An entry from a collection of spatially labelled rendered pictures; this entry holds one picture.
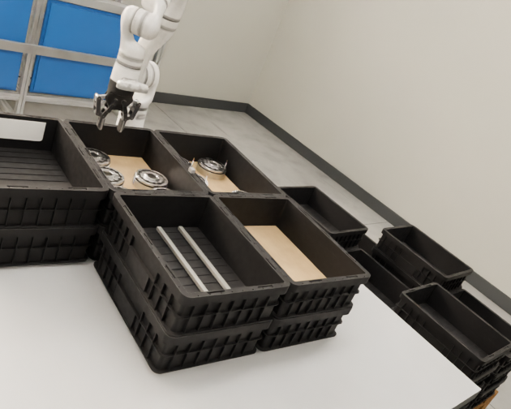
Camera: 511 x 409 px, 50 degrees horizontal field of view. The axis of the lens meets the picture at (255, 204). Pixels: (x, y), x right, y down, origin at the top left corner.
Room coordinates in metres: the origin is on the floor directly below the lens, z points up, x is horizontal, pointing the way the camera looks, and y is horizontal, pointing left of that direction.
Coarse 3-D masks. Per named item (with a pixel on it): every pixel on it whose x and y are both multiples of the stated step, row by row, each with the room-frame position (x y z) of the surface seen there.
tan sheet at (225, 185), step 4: (196, 164) 1.78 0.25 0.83; (196, 172) 1.71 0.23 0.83; (224, 176) 1.78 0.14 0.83; (208, 180) 1.69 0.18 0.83; (212, 180) 1.70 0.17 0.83; (216, 180) 1.72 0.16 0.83; (220, 180) 1.73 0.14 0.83; (224, 180) 1.74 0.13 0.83; (228, 180) 1.76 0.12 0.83; (208, 184) 1.66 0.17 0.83; (212, 184) 1.67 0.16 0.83; (216, 184) 1.69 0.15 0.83; (220, 184) 1.70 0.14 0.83; (224, 184) 1.71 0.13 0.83; (228, 184) 1.73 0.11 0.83; (232, 184) 1.74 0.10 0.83; (212, 188) 1.64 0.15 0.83; (216, 188) 1.65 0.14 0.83; (220, 188) 1.67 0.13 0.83; (224, 188) 1.68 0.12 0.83; (228, 188) 1.69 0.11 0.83; (232, 188) 1.71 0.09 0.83; (236, 188) 1.72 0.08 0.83
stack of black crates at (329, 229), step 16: (288, 192) 2.54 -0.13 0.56; (304, 192) 2.64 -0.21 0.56; (320, 192) 2.66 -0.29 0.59; (304, 208) 2.62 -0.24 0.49; (320, 208) 2.63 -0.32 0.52; (336, 208) 2.58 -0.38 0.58; (320, 224) 2.27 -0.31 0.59; (336, 224) 2.55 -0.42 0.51; (352, 224) 2.50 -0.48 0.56; (336, 240) 2.28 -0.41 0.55; (352, 240) 2.38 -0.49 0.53
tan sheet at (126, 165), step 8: (112, 160) 1.54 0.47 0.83; (120, 160) 1.56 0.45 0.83; (128, 160) 1.59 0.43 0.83; (136, 160) 1.61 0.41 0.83; (120, 168) 1.51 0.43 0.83; (128, 168) 1.53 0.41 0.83; (136, 168) 1.56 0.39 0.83; (144, 168) 1.58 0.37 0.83; (128, 176) 1.48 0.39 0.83; (128, 184) 1.43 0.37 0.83
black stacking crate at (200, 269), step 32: (160, 224) 1.28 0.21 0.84; (192, 224) 1.35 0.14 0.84; (224, 224) 1.30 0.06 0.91; (128, 256) 1.07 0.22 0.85; (192, 256) 1.21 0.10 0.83; (224, 256) 1.26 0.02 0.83; (256, 256) 1.19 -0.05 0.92; (160, 288) 0.97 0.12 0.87; (192, 288) 1.08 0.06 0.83; (160, 320) 0.93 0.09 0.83; (192, 320) 0.94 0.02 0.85; (224, 320) 1.00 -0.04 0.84; (256, 320) 1.07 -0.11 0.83
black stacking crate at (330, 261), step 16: (240, 208) 1.46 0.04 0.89; (256, 208) 1.50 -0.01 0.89; (272, 208) 1.54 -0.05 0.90; (288, 208) 1.57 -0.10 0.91; (256, 224) 1.52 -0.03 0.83; (272, 224) 1.57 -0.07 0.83; (288, 224) 1.55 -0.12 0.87; (304, 224) 1.50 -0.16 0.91; (304, 240) 1.49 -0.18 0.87; (320, 240) 1.45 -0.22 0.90; (320, 256) 1.43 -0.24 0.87; (336, 256) 1.40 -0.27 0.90; (336, 272) 1.38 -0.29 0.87; (352, 272) 1.35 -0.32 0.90; (336, 288) 1.23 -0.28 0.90; (352, 288) 1.28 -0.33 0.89; (288, 304) 1.14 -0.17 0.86; (304, 304) 1.18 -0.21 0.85; (320, 304) 1.22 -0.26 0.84; (336, 304) 1.26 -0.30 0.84; (352, 304) 1.32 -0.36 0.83
